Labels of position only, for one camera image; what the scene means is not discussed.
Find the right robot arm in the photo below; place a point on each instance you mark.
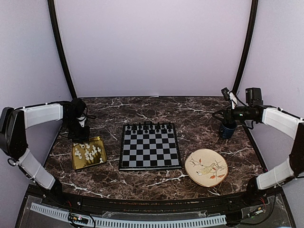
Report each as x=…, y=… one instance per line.
x=285, y=123

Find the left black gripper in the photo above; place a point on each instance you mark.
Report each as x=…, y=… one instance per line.
x=84, y=137

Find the right black frame post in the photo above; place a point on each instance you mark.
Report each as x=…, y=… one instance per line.
x=247, y=44

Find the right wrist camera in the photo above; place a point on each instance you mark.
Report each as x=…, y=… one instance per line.
x=230, y=96

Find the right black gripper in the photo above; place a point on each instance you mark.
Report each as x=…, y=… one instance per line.
x=226, y=110

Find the gold square tray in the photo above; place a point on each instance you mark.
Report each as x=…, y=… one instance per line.
x=88, y=154

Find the white slotted cable duct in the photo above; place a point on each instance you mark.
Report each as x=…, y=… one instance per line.
x=80, y=220

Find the black grey chessboard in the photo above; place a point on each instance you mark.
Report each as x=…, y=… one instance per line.
x=149, y=146

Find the dark blue mug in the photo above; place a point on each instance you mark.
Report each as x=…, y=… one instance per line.
x=226, y=130

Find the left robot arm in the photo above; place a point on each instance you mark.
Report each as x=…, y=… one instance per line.
x=13, y=139

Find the cream plate with bird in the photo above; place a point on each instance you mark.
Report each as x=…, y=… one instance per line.
x=206, y=167

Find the left black frame post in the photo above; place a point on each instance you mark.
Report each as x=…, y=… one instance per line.
x=60, y=48

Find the black frame post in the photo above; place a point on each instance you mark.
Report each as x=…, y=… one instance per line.
x=247, y=44
x=60, y=48

